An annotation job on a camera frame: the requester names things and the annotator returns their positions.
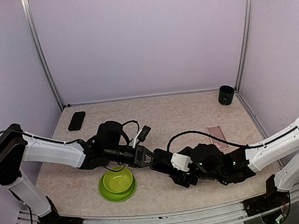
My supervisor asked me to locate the black phone case horizontal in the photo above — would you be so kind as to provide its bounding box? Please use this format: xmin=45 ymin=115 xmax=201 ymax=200
xmin=68 ymin=111 xmax=86 ymax=131

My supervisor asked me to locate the green bowl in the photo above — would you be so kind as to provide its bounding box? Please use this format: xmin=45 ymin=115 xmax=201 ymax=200
xmin=101 ymin=167 xmax=134 ymax=194

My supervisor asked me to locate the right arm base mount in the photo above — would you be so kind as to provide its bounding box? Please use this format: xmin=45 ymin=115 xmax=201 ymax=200
xmin=243 ymin=175 xmax=290 ymax=217

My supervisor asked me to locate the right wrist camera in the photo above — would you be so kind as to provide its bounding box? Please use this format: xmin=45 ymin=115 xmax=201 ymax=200
xmin=171 ymin=153 xmax=192 ymax=172

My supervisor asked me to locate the left aluminium frame post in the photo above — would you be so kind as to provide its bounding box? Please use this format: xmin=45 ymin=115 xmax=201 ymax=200
xmin=20 ymin=0 xmax=65 ymax=112

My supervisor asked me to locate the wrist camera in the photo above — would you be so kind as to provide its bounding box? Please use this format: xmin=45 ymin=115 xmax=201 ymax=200
xmin=132 ymin=125 xmax=151 ymax=148
xmin=171 ymin=153 xmax=192 ymax=172

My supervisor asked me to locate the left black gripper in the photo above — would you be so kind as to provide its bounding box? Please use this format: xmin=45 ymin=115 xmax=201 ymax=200
xmin=103 ymin=140 xmax=163 ymax=172

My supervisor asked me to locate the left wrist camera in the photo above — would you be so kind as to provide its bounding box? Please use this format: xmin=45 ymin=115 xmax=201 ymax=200
xmin=132 ymin=125 xmax=151 ymax=148

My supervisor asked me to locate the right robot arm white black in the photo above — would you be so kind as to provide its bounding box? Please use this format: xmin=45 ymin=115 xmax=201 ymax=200
xmin=167 ymin=118 xmax=299 ymax=209

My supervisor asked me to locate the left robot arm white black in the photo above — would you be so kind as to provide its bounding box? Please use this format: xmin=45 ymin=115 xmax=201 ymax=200
xmin=0 ymin=121 xmax=162 ymax=224

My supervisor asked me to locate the right aluminium frame post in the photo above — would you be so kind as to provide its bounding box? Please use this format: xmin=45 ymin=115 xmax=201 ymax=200
xmin=235 ymin=0 xmax=253 ymax=94

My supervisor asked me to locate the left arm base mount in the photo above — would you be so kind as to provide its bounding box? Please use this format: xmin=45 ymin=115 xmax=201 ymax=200
xmin=37 ymin=197 xmax=83 ymax=224

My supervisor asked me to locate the aluminium frame post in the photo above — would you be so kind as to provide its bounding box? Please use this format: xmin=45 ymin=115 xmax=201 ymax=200
xmin=20 ymin=0 xmax=65 ymax=112
xmin=235 ymin=0 xmax=253 ymax=94

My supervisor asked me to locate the pink phone case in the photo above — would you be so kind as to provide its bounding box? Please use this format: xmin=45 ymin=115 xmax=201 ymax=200
xmin=206 ymin=125 xmax=230 ymax=151

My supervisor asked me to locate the black cylinder cup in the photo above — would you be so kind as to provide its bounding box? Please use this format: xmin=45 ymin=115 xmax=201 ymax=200
xmin=218 ymin=85 xmax=235 ymax=106

